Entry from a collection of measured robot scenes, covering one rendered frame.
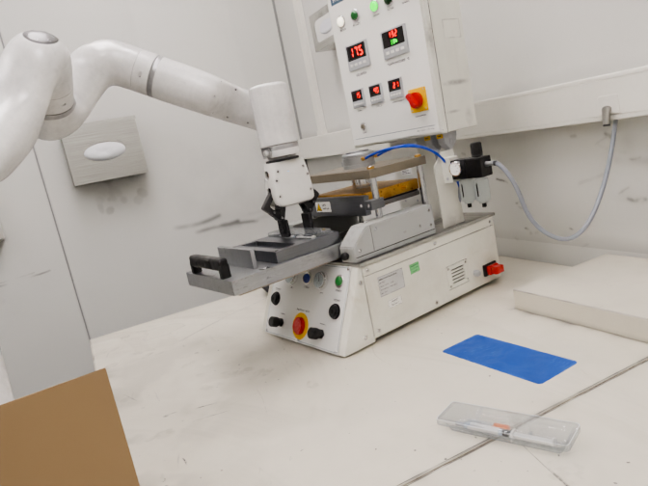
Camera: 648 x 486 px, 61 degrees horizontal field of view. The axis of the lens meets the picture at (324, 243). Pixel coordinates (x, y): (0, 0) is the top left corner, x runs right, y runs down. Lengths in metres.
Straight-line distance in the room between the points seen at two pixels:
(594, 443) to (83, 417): 0.63
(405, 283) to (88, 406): 0.76
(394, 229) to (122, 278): 1.67
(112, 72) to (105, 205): 1.42
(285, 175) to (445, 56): 0.48
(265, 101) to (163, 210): 1.52
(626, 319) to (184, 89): 0.95
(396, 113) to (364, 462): 0.89
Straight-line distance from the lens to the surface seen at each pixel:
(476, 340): 1.15
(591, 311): 1.15
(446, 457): 0.81
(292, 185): 1.22
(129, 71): 1.25
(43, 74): 1.12
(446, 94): 1.37
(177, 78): 1.23
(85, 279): 2.64
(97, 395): 0.69
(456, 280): 1.37
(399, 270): 1.22
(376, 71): 1.47
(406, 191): 1.33
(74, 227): 2.62
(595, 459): 0.80
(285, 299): 1.34
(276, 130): 1.20
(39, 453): 0.71
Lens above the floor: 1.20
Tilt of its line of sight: 11 degrees down
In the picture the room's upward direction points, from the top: 11 degrees counter-clockwise
